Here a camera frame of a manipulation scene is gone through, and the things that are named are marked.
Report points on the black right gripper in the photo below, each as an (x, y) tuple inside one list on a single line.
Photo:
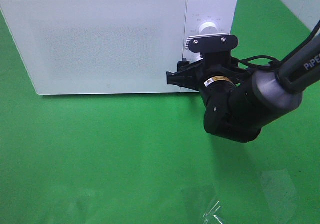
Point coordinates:
[(215, 72)]

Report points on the white microwave knob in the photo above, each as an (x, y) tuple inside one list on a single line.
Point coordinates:
[(208, 27), (197, 58)]

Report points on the white microwave door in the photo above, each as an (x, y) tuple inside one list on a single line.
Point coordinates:
[(98, 46)]

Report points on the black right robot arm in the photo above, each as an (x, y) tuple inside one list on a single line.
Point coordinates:
[(241, 97)]

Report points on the white microwave oven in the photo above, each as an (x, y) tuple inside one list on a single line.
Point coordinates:
[(210, 6)]

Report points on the clear tape piece left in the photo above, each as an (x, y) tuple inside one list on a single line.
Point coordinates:
[(202, 204)]

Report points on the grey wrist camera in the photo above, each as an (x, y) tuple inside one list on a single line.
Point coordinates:
[(211, 43)]

